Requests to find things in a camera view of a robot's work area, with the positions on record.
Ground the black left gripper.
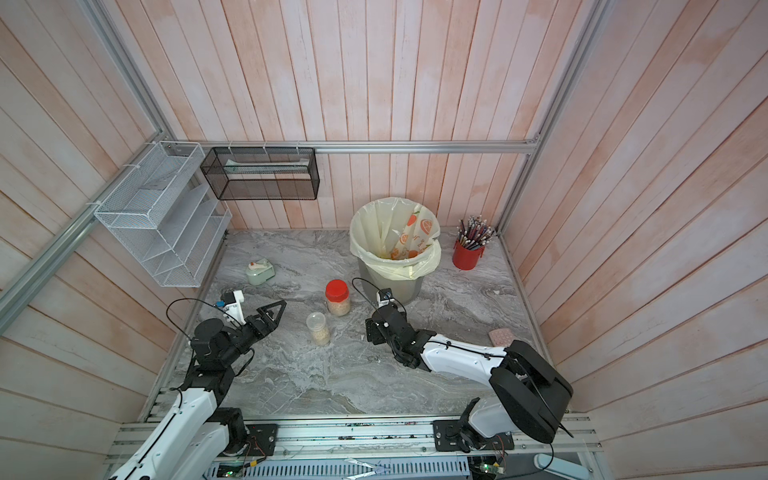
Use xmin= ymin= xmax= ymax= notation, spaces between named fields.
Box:
xmin=220 ymin=301 xmax=287 ymax=365

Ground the small oatmeal jar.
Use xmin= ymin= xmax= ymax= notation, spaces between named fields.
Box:
xmin=306 ymin=312 xmax=331 ymax=346

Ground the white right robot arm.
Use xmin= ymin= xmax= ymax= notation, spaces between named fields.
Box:
xmin=366 ymin=303 xmax=573 ymax=453

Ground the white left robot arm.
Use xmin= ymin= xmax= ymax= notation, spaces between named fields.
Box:
xmin=111 ymin=300 xmax=287 ymax=479

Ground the red lidded oatmeal jar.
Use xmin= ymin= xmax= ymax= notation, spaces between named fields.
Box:
xmin=325 ymin=279 xmax=351 ymax=317

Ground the grey trash bin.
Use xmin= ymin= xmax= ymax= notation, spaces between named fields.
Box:
xmin=355 ymin=259 xmax=424 ymax=305

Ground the green small box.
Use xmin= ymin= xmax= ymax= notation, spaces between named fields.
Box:
xmin=245 ymin=258 xmax=275 ymax=286

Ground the cream trash bag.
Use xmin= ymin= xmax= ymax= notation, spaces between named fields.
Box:
xmin=350 ymin=197 xmax=442 ymax=281

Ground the red pencil cup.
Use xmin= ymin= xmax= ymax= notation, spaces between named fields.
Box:
xmin=452 ymin=242 xmax=485 ymax=271

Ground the colored pencils bunch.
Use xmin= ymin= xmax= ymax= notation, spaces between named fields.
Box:
xmin=456 ymin=216 xmax=497 ymax=251

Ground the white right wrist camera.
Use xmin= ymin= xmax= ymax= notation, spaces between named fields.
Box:
xmin=376 ymin=288 xmax=395 ymax=308

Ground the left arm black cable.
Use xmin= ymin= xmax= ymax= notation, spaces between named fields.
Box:
xmin=165 ymin=297 xmax=232 ymax=343

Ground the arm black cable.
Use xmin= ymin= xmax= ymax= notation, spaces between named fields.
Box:
xmin=351 ymin=277 xmax=385 ymax=310
xmin=165 ymin=297 xmax=232 ymax=343

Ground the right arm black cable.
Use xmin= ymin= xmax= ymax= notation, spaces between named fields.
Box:
xmin=351 ymin=277 xmax=385 ymax=310

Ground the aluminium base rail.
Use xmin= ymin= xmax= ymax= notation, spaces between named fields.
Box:
xmin=104 ymin=418 xmax=604 ymax=466

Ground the white wire mesh shelf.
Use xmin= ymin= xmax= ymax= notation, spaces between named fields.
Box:
xmin=95 ymin=142 xmax=232 ymax=288

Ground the black wire mesh basket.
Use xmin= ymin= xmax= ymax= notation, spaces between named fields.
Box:
xmin=201 ymin=146 xmax=320 ymax=201

